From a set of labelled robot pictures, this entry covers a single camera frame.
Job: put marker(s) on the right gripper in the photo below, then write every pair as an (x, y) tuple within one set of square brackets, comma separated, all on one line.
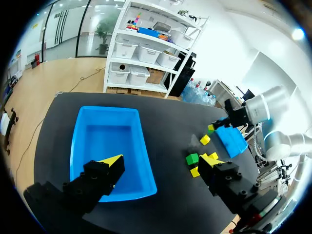
[(237, 115)]

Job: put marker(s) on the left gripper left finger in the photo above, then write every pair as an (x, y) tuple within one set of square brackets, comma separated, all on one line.
[(97, 178)]

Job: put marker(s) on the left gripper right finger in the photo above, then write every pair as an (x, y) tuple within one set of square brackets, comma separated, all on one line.
[(226, 180)]

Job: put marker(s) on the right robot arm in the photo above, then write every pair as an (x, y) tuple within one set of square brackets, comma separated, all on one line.
[(275, 104)]

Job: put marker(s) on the small blue plastic bin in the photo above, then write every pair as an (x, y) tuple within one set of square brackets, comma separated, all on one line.
[(231, 141)]

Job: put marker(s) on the large blue plastic bin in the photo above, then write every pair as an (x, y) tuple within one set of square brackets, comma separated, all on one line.
[(109, 139)]

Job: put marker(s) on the yellow cube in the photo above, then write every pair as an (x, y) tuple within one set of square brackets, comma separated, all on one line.
[(194, 172), (205, 139), (213, 155)]

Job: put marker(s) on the green cube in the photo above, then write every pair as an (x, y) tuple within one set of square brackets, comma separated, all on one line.
[(192, 159)]

